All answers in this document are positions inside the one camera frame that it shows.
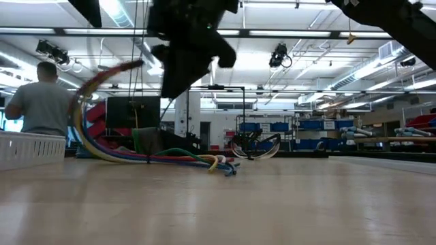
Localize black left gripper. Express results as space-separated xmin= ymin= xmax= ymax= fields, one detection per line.
xmin=151 ymin=32 xmax=238 ymax=99

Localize multicolour wire harness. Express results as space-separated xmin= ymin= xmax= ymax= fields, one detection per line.
xmin=69 ymin=59 xmax=241 ymax=177

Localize white slotted cable duct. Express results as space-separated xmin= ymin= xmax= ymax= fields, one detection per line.
xmin=0 ymin=131 xmax=67 ymax=172

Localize white square column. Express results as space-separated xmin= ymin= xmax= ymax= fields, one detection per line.
xmin=174 ymin=91 xmax=202 ymax=150

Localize large black panel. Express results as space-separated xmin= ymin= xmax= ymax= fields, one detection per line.
xmin=105 ymin=95 xmax=161 ymax=129

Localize black grey work glove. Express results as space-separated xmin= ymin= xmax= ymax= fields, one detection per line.
xmin=131 ymin=127 xmax=202 ymax=156

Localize red storage bins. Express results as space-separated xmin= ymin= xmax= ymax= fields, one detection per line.
xmin=84 ymin=101 xmax=107 ymax=147

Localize black clear safety glasses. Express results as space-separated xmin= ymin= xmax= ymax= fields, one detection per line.
xmin=230 ymin=132 xmax=282 ymax=161

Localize black tape roll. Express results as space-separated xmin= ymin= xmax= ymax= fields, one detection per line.
xmin=75 ymin=145 xmax=92 ymax=159

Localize long ceiling light bar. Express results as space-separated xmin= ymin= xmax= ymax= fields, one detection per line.
xmin=0 ymin=26 xmax=392 ymax=39

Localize person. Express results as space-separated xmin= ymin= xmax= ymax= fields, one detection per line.
xmin=5 ymin=61 xmax=76 ymax=137

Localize white air vent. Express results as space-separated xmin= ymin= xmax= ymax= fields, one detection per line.
xmin=377 ymin=40 xmax=395 ymax=61

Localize long wooden bench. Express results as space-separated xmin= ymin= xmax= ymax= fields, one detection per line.
xmin=354 ymin=135 xmax=436 ymax=144

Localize thin black metal frame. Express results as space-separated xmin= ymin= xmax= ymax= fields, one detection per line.
xmin=185 ymin=84 xmax=247 ymax=152

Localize yellow hanging cord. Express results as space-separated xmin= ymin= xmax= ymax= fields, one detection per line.
xmin=346 ymin=18 xmax=356 ymax=45

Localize black aluminium table frame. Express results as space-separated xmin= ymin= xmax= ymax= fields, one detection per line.
xmin=64 ymin=148 xmax=436 ymax=164

